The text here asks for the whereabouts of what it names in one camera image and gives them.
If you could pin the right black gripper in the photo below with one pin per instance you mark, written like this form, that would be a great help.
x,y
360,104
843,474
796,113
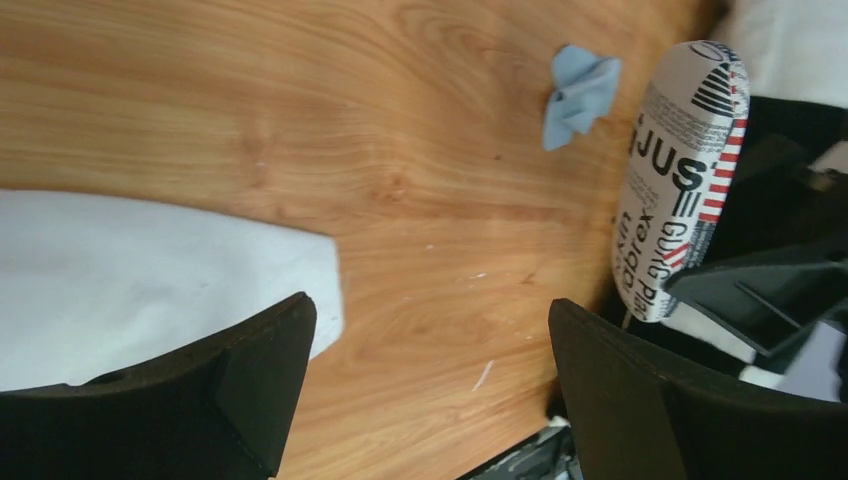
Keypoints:
x,y
777,261

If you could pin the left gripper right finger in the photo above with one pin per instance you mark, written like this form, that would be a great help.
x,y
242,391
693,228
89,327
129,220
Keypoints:
x,y
638,411

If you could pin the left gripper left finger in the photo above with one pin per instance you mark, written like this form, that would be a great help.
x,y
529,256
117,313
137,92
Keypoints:
x,y
218,408

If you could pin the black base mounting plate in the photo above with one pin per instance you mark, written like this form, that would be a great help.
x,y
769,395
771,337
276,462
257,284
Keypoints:
x,y
549,454

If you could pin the white crumpled cloth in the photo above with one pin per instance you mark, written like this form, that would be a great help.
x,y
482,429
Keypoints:
x,y
92,284

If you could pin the black white checkered pillow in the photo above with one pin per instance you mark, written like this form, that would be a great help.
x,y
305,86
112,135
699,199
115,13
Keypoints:
x,y
792,50

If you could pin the blue cleaning cloth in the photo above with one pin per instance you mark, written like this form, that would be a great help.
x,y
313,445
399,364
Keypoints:
x,y
584,88

